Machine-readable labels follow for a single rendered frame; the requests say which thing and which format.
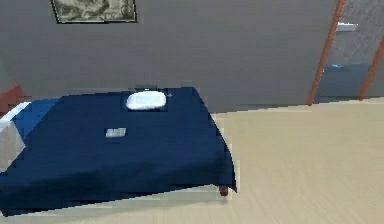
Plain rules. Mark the small grey flat rectangle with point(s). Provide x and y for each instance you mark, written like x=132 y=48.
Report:
x=116 y=132

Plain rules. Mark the white oval pillow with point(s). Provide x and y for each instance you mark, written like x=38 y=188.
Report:
x=146 y=100

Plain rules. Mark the framed grey-green wall picture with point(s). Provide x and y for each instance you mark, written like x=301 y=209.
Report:
x=95 y=10

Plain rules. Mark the bed with dark blue cover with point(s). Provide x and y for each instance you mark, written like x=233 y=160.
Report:
x=140 y=156

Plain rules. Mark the grey room door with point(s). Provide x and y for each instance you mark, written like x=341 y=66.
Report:
x=350 y=66

